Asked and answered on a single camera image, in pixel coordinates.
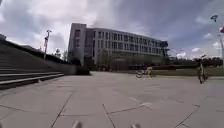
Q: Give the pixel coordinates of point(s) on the grey multi-storey building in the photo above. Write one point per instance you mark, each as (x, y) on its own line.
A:
(113, 45)

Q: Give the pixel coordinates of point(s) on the row of trees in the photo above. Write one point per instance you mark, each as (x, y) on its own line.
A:
(140, 61)

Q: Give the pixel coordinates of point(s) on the dark bush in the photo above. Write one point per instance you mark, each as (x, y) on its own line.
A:
(83, 70)

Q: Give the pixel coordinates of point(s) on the grey paved plaza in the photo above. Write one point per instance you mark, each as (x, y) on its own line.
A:
(116, 96)

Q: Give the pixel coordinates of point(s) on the yellow bicycle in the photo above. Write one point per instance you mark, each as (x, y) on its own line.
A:
(144, 72)

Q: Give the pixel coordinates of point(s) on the robot's own part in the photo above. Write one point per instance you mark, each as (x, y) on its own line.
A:
(77, 124)
(135, 125)

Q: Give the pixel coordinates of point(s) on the lamp pole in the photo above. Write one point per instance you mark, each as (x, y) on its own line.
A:
(46, 43)

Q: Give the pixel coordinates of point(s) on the grass strip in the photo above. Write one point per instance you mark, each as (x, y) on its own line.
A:
(186, 71)

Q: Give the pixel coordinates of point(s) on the wide stone steps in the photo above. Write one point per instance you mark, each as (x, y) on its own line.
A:
(23, 71)

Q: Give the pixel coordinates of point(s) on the street lamp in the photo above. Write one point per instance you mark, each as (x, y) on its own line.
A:
(221, 43)

